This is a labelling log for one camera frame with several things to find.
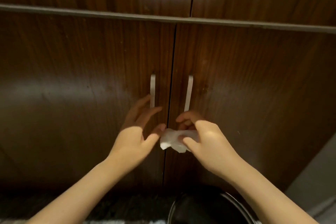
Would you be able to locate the person's left hand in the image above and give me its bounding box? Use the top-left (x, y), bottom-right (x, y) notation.
top-left (108, 95), bottom-right (166, 170)

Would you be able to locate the person's right hand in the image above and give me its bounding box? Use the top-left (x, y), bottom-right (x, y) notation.
top-left (175, 111), bottom-right (243, 181)

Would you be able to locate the white tissue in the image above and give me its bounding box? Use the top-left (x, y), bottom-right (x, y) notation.
top-left (160, 128), bottom-right (200, 153)

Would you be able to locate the person's left forearm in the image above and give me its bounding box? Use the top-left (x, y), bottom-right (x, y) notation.
top-left (26, 154), bottom-right (132, 224)

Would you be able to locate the person's right forearm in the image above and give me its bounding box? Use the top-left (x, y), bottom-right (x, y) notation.
top-left (225, 159), bottom-right (320, 224)

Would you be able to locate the black pot with metal rim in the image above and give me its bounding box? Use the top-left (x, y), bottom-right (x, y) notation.
top-left (167, 189), bottom-right (261, 224)

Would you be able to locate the grey cabinet trim strip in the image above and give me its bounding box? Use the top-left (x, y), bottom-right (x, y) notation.
top-left (0, 3), bottom-right (336, 35)

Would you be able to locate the white cabinet door handle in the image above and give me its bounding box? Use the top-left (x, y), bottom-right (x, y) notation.
top-left (183, 75), bottom-right (194, 113)
top-left (150, 74), bottom-right (156, 109)

